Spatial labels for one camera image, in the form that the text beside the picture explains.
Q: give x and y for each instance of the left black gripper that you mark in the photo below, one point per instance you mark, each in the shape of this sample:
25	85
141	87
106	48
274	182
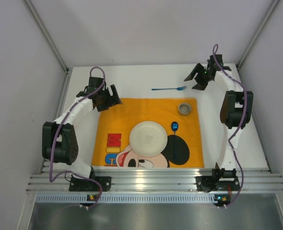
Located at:
107	97

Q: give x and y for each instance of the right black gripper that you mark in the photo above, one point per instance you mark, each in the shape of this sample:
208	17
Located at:
201	76

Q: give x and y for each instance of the blue plastic fork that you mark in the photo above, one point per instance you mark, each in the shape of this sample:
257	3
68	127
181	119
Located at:
177	88

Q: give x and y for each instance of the small grey cup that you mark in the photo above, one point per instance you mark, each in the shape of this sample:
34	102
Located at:
184	109

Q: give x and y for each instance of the orange Mickey Mouse cloth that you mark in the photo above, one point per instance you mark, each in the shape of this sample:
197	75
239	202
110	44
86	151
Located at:
112	146

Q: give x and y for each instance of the cream round plate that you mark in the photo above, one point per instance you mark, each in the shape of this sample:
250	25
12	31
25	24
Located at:
148	138

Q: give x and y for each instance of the blue plastic spoon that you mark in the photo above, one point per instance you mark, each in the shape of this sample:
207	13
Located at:
174	127

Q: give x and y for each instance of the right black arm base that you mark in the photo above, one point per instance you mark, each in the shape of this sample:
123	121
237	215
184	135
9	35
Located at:
208	184

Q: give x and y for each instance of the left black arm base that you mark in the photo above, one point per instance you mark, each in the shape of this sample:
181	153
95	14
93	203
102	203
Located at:
81	185

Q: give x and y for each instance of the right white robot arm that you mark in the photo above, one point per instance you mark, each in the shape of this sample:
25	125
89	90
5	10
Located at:
235	112

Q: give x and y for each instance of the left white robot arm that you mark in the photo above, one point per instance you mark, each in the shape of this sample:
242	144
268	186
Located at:
59	140

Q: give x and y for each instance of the aluminium mounting rail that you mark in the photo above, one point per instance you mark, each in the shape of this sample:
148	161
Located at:
168	180

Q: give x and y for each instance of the perforated cable tray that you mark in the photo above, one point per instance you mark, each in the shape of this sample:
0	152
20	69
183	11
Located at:
133	198

